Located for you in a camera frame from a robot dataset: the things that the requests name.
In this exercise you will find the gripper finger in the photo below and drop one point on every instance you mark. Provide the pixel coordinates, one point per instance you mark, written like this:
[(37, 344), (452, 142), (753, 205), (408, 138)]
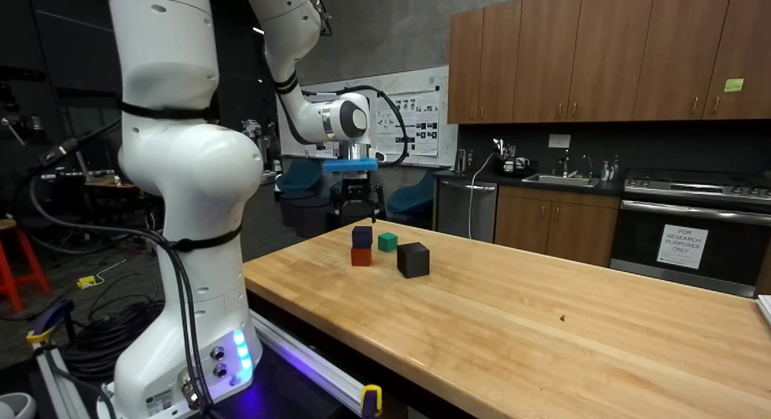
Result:
[(377, 202), (338, 203)]

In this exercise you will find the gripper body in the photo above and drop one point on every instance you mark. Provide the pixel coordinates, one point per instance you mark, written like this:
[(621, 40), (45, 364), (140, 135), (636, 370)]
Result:
[(358, 179)]

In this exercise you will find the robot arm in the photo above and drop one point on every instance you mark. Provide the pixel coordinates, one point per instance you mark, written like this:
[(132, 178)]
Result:
[(181, 178)]

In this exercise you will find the blue block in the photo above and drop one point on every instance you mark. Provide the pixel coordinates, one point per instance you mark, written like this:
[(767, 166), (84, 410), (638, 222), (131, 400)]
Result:
[(362, 237)]

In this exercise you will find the green block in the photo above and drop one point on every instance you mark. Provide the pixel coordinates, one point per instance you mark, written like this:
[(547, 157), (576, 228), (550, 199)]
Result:
[(387, 242)]

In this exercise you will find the orange block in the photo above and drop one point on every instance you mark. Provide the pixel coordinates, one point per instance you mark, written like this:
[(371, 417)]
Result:
[(361, 257)]

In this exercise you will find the black block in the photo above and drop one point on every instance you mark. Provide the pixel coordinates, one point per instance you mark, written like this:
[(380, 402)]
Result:
[(413, 260)]

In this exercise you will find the blue armchair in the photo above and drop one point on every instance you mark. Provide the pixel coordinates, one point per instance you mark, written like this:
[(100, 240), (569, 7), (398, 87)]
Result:
[(412, 199), (299, 177)]

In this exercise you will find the row of dark ottomans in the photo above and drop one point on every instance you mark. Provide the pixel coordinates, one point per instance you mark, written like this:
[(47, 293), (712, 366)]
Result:
[(304, 214)]

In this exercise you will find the steel dishwasher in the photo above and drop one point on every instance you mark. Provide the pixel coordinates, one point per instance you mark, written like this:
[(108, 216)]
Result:
[(458, 209)]

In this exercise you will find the paper poster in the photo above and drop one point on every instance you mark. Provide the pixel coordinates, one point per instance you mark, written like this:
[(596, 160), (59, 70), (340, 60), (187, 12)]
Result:
[(415, 121)]

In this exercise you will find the steel flask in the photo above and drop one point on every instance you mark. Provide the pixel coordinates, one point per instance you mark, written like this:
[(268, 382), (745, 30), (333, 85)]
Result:
[(460, 161)]

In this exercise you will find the whiteboard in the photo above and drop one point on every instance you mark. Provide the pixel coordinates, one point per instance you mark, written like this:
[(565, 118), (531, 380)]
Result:
[(415, 82)]

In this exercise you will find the white mug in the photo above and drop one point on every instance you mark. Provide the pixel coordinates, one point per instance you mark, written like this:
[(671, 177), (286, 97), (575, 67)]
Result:
[(521, 164)]

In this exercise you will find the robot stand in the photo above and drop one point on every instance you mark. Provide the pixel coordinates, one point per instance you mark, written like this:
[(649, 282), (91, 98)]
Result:
[(313, 365)]

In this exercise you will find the steel sink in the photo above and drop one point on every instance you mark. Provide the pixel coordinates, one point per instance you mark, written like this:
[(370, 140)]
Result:
[(560, 180)]

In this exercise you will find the wooden base cabinet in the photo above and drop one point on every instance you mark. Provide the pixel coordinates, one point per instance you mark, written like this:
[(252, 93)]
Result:
[(560, 226)]

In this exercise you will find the tap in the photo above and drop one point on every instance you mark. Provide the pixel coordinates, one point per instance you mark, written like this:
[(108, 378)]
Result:
[(564, 166)]

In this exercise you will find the yellow and blue clamp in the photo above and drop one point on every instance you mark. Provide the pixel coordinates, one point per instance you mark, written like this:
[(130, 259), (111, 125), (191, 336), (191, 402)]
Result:
[(371, 401), (48, 322)]

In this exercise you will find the row of soap bottles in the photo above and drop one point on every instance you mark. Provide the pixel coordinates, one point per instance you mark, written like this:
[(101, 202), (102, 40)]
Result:
[(609, 169)]

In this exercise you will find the yellow plug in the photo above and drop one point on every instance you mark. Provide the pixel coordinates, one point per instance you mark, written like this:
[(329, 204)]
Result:
[(86, 282)]

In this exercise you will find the black and steel oven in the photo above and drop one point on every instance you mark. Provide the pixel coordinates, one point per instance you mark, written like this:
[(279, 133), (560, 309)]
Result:
[(692, 238)]

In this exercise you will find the red stool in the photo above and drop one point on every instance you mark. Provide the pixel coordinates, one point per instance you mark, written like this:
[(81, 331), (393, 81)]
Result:
[(18, 262)]

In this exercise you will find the green sticky note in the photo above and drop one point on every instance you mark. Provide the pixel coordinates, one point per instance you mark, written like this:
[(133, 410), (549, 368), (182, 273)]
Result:
[(733, 85)]

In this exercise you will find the stack of white paper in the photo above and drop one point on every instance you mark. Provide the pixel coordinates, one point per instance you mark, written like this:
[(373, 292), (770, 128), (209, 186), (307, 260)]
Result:
[(765, 309)]

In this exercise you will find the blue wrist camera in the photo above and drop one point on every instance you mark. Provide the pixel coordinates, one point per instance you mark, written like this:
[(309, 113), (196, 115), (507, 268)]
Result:
[(349, 165)]

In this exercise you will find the white wall socket plate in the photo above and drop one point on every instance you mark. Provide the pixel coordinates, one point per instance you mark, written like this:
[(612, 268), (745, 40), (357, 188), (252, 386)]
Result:
[(559, 141)]

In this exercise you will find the wooden wall cabinets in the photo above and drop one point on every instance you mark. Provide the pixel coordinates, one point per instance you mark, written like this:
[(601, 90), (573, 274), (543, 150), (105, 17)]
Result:
[(608, 52)]

